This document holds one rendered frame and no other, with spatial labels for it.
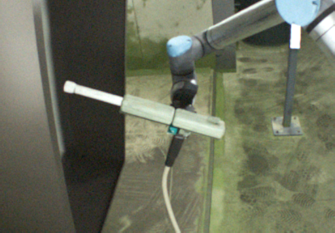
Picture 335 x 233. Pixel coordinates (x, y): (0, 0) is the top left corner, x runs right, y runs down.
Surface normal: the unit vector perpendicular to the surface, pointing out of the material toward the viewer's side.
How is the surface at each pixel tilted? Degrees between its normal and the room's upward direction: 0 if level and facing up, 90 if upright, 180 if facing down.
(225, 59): 90
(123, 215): 0
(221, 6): 90
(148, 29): 90
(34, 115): 89
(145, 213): 0
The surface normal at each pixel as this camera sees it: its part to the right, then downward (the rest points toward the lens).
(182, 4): -0.17, 0.57
